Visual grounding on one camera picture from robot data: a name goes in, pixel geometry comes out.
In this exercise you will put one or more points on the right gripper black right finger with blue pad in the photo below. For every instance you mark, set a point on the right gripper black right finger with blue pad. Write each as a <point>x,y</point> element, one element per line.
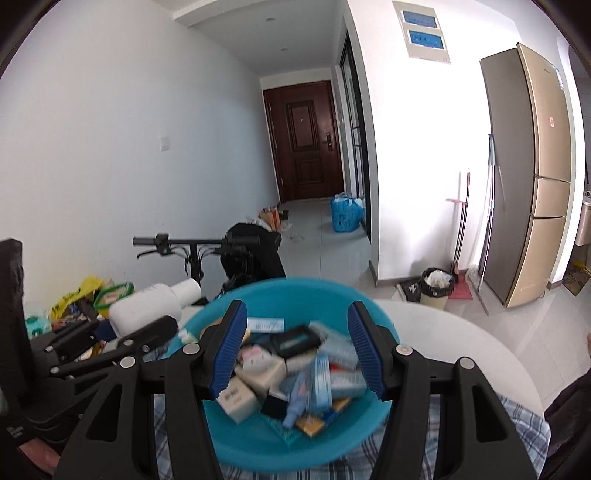
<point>477,439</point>

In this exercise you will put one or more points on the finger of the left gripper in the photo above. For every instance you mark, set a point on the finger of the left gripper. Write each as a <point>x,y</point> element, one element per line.
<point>65,344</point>
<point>136,345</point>

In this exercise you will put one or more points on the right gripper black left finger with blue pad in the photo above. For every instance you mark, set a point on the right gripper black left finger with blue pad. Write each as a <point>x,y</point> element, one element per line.
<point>115,437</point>

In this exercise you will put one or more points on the white plastic bottle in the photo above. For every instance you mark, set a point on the white plastic bottle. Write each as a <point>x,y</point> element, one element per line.
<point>144,307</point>

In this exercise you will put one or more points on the black square frame case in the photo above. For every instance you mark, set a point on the black square frame case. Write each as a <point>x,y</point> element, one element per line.
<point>294,342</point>

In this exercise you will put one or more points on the black ZEESEA box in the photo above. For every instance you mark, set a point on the black ZEESEA box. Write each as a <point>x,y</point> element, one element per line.
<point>275,406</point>

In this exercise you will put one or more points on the person's left hand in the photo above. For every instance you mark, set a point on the person's left hand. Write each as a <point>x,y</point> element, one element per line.
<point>42,455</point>

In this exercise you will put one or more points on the white cream box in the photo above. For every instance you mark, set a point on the white cream box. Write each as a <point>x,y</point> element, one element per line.
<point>237,400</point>

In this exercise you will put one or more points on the white pink plush toy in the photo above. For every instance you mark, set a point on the white pink plush toy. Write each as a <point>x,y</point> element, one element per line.
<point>256,359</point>

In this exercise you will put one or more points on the yellow container green lid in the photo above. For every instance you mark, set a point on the yellow container green lid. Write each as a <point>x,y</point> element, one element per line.
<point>110,295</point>

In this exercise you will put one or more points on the trash bin black bag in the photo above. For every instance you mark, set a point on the trash bin black bag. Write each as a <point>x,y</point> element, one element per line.
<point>436,286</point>

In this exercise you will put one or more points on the black bag on scooter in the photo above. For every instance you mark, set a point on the black bag on scooter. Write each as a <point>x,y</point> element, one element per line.
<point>250,255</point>

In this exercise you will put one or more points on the blue plaid cloth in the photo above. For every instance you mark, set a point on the blue plaid cloth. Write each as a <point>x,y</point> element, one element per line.
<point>533,430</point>

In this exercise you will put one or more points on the blue shopping bag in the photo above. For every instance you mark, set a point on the blue shopping bag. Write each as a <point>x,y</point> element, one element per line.
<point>347,213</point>

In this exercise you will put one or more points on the dark brown entrance door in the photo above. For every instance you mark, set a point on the dark brown entrance door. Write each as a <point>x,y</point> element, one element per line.
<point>304,141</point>

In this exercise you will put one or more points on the gold refrigerator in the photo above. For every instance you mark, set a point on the gold refrigerator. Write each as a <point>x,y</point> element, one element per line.
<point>531,145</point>

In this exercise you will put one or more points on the electrical panel blue windows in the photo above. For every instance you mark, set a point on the electrical panel blue windows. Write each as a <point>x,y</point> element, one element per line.
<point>422,32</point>

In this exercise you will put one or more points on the black scooter handlebar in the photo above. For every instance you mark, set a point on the black scooter handlebar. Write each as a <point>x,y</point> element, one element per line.
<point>190,250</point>

